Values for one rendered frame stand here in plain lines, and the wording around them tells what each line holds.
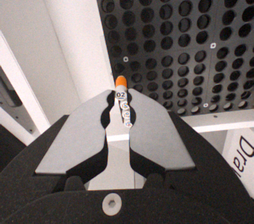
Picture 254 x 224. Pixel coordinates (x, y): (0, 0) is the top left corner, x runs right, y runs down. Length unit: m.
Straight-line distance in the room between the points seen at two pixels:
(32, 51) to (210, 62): 0.20
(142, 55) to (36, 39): 0.12
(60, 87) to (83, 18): 0.10
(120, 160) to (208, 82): 1.61
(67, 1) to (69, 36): 0.04
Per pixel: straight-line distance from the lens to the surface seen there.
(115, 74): 0.16
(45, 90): 0.19
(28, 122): 0.47
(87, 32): 0.23
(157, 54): 0.16
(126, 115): 0.18
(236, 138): 0.39
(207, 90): 0.20
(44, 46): 0.21
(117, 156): 1.68
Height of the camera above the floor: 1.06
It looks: 62 degrees down
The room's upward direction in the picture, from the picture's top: 178 degrees counter-clockwise
